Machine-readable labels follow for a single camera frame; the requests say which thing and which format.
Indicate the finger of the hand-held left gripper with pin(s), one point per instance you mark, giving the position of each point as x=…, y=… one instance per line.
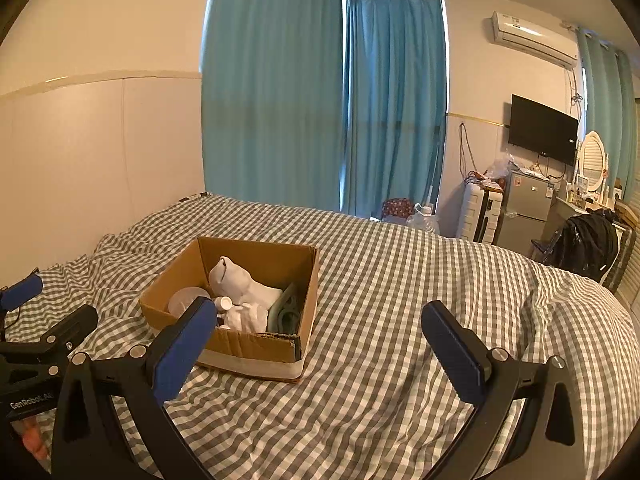
x=72, y=325
x=22, y=291

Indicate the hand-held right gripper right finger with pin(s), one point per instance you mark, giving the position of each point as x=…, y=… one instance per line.
x=450, y=350

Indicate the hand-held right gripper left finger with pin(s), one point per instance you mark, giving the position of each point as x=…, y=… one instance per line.
x=182, y=350

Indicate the small white bottle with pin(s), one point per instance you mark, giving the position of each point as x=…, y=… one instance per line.
x=223, y=302

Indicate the brown cardboard box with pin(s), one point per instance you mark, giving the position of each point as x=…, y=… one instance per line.
x=250, y=355

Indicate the white sock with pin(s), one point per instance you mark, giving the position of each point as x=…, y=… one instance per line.
x=235, y=282

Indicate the teal plastic blister tray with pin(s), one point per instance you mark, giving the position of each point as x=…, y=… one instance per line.
x=285, y=312

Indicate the person's left hand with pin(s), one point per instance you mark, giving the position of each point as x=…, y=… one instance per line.
x=34, y=440

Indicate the grey checked blanket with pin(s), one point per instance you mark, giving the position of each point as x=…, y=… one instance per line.
x=400, y=320

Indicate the clear water jug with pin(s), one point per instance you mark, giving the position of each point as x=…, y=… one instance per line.
x=424, y=220

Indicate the white ribbed suitcase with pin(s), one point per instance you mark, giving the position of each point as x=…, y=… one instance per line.
x=477, y=215

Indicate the dark patterned bag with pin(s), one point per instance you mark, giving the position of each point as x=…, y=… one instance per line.
x=398, y=209

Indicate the silver small fridge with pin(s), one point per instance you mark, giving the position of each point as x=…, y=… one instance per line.
x=525, y=215

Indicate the black backpack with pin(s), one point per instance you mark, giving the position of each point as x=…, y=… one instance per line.
x=585, y=245

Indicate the dressing table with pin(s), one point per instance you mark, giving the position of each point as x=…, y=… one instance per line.
x=565, y=207

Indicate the white pole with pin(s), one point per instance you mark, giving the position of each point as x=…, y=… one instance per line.
x=435, y=165

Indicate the clear plastic bag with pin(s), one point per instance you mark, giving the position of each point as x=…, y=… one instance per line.
x=499, y=170

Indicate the white louvered wardrobe doors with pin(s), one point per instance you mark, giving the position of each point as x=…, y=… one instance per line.
x=631, y=240

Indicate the white oval vanity mirror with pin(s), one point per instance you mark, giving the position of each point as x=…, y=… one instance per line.
x=594, y=162

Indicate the narrow teal curtain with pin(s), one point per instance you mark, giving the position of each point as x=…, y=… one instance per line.
x=395, y=105

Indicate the wide teal curtain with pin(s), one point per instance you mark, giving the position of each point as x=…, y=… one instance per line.
x=270, y=85

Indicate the teal curtain with eyelets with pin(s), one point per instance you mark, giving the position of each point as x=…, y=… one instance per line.
x=602, y=100

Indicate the white air conditioner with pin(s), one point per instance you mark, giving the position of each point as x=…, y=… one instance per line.
x=535, y=37

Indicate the black wall television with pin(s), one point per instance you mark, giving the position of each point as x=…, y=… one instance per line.
x=542, y=130

